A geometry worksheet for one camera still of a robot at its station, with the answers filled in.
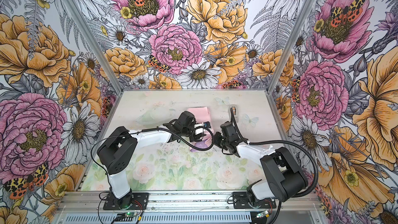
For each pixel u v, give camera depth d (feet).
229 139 2.34
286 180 1.42
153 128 1.98
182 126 2.40
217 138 2.68
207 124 2.55
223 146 2.56
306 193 1.43
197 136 2.63
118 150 1.60
